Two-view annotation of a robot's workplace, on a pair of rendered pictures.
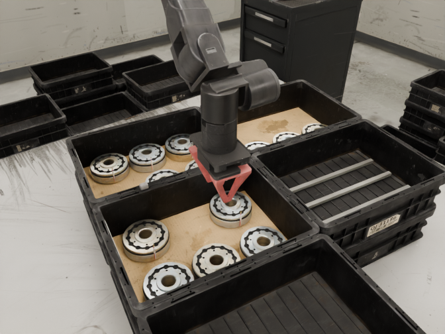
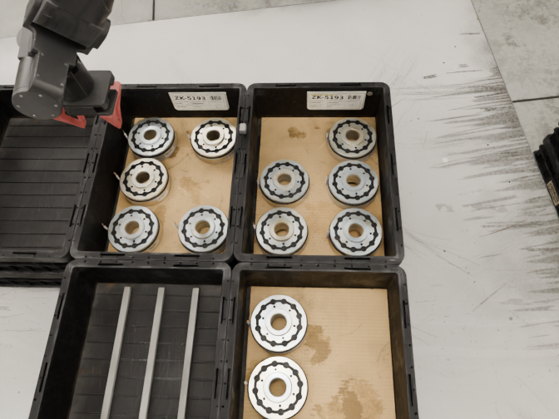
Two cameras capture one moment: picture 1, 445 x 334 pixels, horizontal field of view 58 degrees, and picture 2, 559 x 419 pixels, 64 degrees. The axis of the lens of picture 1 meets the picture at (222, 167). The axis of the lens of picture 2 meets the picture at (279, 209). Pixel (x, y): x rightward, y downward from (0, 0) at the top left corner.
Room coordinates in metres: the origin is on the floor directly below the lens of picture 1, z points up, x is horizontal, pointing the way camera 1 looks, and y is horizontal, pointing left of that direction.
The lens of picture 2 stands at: (1.06, -0.22, 1.67)
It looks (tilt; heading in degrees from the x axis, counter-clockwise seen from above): 65 degrees down; 126
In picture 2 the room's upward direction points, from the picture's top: 7 degrees counter-clockwise
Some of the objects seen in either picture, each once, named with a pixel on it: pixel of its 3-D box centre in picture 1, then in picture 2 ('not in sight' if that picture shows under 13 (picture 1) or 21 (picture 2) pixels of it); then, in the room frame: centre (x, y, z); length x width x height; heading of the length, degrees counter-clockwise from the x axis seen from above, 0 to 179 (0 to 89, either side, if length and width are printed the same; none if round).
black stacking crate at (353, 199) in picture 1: (343, 183); (141, 382); (0.80, -0.31, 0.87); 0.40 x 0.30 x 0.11; 118
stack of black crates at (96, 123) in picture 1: (105, 138); not in sight; (1.85, 0.64, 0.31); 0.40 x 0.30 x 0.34; 126
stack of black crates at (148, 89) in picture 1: (169, 109); not in sight; (2.08, 0.31, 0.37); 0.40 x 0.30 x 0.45; 126
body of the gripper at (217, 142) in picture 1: (219, 135); (69, 78); (0.54, 0.01, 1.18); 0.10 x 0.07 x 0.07; 28
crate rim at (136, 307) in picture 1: (202, 221); (166, 165); (0.61, 0.04, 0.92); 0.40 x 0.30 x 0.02; 118
